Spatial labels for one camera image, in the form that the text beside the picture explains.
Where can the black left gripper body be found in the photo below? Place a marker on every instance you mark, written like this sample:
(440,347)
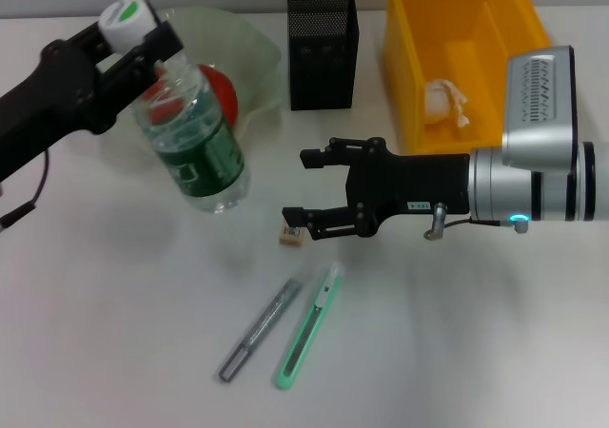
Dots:
(47,95)

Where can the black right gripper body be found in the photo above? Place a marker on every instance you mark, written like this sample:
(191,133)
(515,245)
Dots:
(418,180)

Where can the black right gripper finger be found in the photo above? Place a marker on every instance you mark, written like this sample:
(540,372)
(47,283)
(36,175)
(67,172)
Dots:
(295,216)
(314,158)

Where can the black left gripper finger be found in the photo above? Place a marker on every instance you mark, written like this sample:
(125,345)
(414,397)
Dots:
(88,38)
(152,47)

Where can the white paper ball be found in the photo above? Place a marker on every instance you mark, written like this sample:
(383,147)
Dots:
(440,104)

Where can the red-orange toy orange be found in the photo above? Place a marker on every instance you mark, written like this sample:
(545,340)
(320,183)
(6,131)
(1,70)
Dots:
(224,90)

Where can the clear green-label water bottle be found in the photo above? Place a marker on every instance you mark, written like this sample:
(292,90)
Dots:
(200,161)

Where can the mint green utility knife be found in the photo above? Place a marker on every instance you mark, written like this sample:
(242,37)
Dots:
(309,328)

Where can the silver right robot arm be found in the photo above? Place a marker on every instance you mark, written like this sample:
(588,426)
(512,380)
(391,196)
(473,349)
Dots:
(533,161)

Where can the beige barcode eraser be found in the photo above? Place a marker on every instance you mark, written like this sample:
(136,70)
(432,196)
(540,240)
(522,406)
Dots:
(290,241)

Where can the black mesh pen holder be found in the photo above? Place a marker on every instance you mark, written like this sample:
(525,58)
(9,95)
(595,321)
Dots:
(323,57)

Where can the green glass fruit plate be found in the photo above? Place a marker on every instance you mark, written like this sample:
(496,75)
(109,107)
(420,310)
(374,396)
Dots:
(252,66)

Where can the grey glitter pen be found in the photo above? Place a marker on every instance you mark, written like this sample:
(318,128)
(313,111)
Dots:
(261,328)

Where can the yellow plastic bin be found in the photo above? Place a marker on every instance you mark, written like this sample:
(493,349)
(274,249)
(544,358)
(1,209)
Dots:
(404,43)

